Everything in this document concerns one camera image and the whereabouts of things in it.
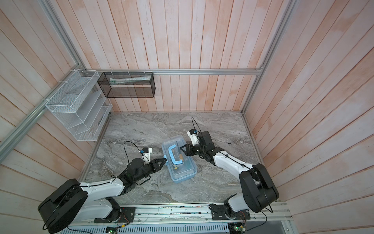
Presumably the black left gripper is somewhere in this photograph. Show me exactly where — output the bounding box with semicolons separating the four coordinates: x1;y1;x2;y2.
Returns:
134;158;168;182

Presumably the blue plastic tool box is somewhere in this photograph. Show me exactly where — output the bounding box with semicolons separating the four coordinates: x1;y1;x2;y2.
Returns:
161;135;197;183

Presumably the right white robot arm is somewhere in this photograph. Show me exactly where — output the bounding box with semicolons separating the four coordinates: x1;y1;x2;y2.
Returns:
180;129;280;220

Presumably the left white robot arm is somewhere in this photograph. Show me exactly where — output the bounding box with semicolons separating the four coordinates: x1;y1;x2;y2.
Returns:
38;158;167;234

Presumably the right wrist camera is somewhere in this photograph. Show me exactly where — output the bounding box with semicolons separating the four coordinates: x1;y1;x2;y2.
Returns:
187;128;199;146

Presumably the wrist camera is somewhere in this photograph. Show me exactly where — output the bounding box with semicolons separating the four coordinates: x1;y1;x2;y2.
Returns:
187;128;199;146
139;147;153;164

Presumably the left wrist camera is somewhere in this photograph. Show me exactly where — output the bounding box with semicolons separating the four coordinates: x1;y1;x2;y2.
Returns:
139;147;153;164

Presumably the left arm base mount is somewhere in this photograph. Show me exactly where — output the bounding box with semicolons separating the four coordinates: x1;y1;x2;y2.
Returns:
94;207;136;223

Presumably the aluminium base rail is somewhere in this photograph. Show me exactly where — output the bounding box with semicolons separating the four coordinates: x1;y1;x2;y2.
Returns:
61;202;299;234

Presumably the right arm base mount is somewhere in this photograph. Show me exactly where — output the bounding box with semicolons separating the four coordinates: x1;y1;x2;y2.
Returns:
208;203;250;220

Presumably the black wire mesh basket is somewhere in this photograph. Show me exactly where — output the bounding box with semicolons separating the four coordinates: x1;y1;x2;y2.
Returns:
98;71;156;98

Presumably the white wire mesh shelf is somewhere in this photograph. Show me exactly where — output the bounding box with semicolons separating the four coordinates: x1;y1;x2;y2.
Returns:
46;70;112;141

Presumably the aluminium frame rail back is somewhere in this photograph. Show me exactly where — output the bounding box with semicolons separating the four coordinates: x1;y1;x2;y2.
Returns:
96;68;262;76

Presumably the aluminium frame rail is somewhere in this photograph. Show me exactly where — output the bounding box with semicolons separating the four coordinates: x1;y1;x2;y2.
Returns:
96;68;262;76
240;1;300;115
1;1;85;161

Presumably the aluminium frame rail left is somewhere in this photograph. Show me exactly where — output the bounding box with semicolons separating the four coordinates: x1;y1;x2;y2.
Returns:
1;1;85;161

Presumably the aluminium frame rail right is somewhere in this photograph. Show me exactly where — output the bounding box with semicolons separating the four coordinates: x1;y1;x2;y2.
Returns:
240;1;300;115

